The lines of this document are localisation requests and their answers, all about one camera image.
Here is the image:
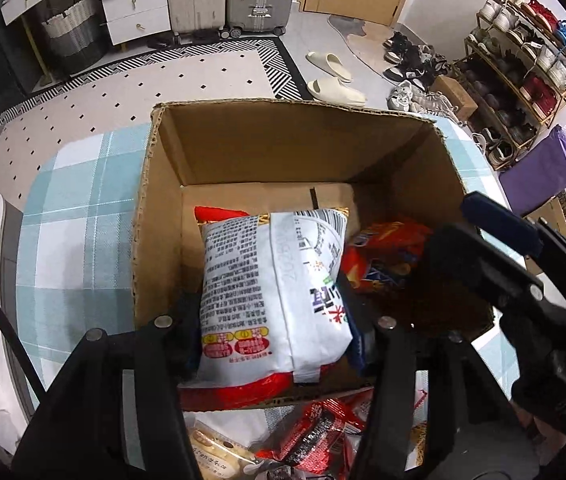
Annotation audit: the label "white drawer cabinet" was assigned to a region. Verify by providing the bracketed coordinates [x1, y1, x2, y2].
[96, 0, 171, 48]

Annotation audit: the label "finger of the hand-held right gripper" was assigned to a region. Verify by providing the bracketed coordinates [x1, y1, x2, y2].
[462, 191, 566, 306]
[423, 225, 566, 321]

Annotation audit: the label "cream slipper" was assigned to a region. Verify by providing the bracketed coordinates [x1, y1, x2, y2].
[307, 78, 367, 106]
[305, 51, 353, 83]

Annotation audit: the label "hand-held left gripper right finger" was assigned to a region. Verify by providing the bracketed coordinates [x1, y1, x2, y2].
[337, 274, 534, 480]

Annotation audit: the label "pile of loose shoes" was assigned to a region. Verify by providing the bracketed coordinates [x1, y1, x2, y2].
[382, 31, 466, 123]

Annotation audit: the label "white red snack bag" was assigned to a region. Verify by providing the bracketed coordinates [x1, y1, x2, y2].
[194, 205, 354, 408]

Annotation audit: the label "woven laundry basket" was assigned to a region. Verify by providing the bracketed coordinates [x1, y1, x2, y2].
[40, 0, 109, 73]

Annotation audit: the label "small brown box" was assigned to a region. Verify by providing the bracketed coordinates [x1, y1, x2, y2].
[433, 76, 478, 120]

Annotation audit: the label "rows of stored shoes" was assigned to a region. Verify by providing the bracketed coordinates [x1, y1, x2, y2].
[455, 0, 566, 170]

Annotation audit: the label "brown cardboard box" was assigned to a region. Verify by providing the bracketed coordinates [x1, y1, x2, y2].
[132, 100, 494, 411]

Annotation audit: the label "thick black cable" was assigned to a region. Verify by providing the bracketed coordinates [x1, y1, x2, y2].
[0, 257, 45, 397]

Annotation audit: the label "purple bag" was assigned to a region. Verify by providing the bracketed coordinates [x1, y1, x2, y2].
[499, 124, 566, 217]

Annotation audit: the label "beige cookie packet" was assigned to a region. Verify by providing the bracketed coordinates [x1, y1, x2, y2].
[187, 422, 259, 480]

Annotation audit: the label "beige patterned rug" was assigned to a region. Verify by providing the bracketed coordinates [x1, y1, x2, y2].
[0, 37, 314, 211]

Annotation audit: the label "red chocolate cookie packet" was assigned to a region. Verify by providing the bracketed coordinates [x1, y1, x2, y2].
[340, 220, 434, 293]

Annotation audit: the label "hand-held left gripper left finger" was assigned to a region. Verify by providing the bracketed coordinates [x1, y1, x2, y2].
[10, 304, 202, 480]

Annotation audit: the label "grey beige doormat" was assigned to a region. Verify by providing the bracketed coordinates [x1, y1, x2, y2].
[328, 14, 404, 76]

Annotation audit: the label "red black snack packet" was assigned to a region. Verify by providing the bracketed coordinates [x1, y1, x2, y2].
[255, 396, 370, 476]

